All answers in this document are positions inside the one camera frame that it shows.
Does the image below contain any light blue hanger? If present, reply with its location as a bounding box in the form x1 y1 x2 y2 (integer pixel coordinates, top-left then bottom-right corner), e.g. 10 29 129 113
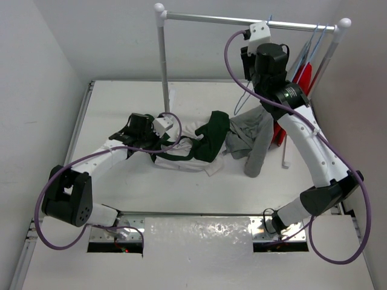
233 14 275 116

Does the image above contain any green and white t shirt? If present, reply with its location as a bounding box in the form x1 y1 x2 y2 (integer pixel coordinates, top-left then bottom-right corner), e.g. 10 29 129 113
151 111 230 176

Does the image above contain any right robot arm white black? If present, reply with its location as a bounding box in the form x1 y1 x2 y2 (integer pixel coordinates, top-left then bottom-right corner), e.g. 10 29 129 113
241 43 362 233

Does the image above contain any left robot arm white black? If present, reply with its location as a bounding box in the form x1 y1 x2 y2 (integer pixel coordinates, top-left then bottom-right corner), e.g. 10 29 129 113
41 113 158 227

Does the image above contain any red t shirt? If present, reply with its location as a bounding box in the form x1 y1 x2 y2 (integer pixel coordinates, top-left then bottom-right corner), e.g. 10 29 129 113
272 54 320 147

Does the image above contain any blue hanger with grey shirt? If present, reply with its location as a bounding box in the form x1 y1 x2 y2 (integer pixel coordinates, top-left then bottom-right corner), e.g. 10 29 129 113
287 24 319 81

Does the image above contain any blue hanger with red shirt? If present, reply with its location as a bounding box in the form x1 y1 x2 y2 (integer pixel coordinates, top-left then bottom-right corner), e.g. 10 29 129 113
297 25 328 84

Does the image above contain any grey t shirt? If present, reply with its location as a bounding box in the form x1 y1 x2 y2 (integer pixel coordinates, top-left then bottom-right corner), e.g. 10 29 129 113
225 106 274 178

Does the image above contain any white metal clothes rack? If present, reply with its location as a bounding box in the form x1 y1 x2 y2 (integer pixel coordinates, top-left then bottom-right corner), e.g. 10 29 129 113
154 3 351 169

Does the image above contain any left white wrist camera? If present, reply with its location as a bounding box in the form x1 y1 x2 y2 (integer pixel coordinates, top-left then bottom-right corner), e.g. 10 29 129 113
152 117 174 137

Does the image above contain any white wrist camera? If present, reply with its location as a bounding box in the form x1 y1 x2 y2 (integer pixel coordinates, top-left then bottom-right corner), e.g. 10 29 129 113
247 21 272 56
152 117 174 137

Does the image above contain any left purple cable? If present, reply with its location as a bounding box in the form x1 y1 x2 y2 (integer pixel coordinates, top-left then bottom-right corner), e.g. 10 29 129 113
34 112 183 250

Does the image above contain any purple cable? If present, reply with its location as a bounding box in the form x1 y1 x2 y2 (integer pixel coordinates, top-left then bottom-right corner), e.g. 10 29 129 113
34 112 183 250
224 29 372 264

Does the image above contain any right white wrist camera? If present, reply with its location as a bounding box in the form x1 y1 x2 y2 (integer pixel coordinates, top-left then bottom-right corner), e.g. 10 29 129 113
247 21 272 56

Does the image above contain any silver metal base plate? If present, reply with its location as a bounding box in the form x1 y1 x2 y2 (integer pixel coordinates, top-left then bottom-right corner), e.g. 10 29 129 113
89 214 307 247

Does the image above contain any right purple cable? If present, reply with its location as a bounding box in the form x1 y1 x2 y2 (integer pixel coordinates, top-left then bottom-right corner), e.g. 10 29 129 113
224 29 372 264

